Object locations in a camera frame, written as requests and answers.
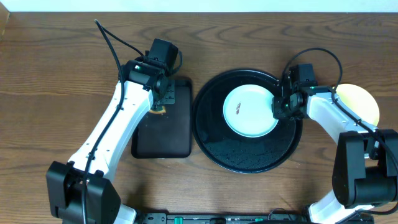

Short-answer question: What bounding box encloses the green and orange sponge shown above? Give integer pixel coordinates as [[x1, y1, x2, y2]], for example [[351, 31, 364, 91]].
[[149, 105, 167, 114]]

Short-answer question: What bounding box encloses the light green plate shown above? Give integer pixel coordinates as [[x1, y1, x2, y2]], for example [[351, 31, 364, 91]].
[[223, 84, 278, 138]]

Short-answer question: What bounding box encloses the yellow plate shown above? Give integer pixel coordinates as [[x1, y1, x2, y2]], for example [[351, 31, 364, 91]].
[[336, 84, 380, 126]]

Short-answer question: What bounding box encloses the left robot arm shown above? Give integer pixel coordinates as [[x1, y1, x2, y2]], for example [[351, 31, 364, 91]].
[[46, 57, 176, 223]]

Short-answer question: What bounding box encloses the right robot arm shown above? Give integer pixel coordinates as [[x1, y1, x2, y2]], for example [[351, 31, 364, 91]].
[[272, 86, 397, 223]]

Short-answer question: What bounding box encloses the black rectangular tray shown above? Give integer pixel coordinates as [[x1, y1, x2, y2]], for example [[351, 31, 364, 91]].
[[131, 79, 192, 159]]

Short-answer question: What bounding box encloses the round black tray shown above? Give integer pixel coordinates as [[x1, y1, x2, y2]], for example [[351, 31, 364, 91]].
[[192, 69, 303, 174]]

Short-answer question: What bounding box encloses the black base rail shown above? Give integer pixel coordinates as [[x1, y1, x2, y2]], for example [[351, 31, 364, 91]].
[[136, 212, 374, 224]]

